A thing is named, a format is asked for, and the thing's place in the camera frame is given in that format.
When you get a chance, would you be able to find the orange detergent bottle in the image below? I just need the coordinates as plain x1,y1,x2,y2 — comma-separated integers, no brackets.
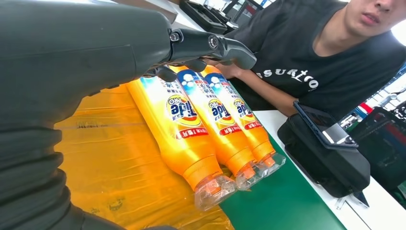
126,76,238,212
201,64,287,177
169,65,265,191

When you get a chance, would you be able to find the yellow plastic sheet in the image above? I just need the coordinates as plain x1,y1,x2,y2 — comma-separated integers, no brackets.
54,84,236,230

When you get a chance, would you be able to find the person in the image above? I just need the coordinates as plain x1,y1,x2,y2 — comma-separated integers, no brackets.
203,0,406,122

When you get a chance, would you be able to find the green table board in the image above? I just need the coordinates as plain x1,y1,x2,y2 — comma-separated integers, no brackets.
219,80,348,230

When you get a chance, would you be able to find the black tablet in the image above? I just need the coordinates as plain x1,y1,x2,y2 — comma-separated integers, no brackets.
293,101,360,150

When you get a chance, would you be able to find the black carry bag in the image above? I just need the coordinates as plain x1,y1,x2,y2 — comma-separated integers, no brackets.
277,113,371,198

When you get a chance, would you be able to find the black background equipment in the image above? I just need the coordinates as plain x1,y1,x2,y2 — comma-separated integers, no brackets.
349,106,406,193

